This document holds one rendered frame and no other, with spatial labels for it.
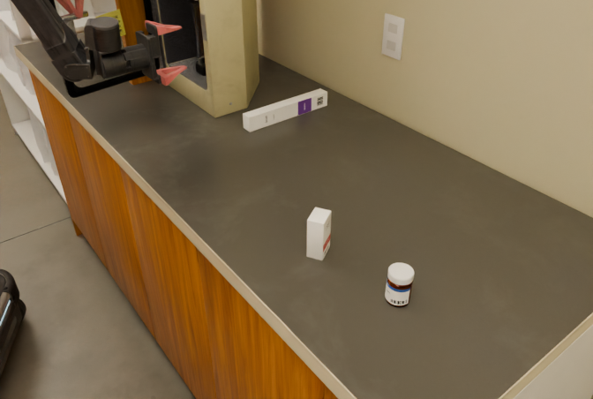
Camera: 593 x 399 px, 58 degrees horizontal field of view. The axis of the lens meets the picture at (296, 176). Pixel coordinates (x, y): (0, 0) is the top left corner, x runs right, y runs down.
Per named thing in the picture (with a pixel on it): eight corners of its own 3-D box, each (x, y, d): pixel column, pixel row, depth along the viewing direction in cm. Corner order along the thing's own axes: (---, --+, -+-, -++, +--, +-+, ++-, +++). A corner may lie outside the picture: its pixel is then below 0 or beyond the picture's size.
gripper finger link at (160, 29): (186, 20, 122) (147, 27, 117) (190, 50, 126) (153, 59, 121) (173, 14, 127) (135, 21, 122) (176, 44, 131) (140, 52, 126)
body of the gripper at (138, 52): (154, 35, 119) (123, 42, 115) (161, 79, 125) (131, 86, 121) (142, 29, 124) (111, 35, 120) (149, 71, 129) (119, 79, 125)
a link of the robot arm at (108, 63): (93, 72, 121) (102, 84, 117) (87, 44, 116) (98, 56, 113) (122, 66, 124) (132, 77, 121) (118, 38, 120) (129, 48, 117)
